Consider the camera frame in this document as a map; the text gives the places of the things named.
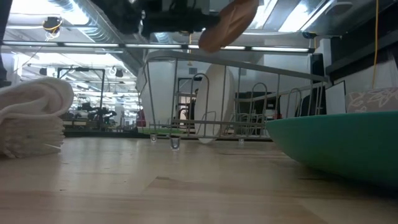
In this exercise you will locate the black crossbar with light strips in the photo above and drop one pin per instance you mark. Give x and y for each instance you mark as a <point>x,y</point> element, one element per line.
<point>93,45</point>

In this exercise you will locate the background black robot arm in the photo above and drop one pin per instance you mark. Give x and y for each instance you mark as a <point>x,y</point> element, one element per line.
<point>99,113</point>

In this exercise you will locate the white board black frame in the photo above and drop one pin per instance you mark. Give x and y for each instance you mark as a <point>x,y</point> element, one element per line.
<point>335,99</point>

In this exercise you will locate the white cutlery holder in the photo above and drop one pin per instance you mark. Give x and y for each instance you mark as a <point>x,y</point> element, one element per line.
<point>160,93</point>

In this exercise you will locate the white brown striped towel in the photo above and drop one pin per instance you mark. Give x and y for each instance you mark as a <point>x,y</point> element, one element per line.
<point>31,118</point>

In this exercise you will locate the white plate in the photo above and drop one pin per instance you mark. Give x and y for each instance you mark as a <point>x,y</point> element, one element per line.
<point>214,99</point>

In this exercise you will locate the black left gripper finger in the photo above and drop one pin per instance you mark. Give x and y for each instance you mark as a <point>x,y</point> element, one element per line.
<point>202,23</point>

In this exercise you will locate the background black metal frame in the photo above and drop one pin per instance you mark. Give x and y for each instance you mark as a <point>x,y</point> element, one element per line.
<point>102,93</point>

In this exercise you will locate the black metal table frame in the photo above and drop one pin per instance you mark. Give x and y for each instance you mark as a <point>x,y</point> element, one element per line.
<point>93,133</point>

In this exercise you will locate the large green plate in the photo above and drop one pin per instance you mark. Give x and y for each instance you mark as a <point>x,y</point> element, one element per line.
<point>342,143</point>

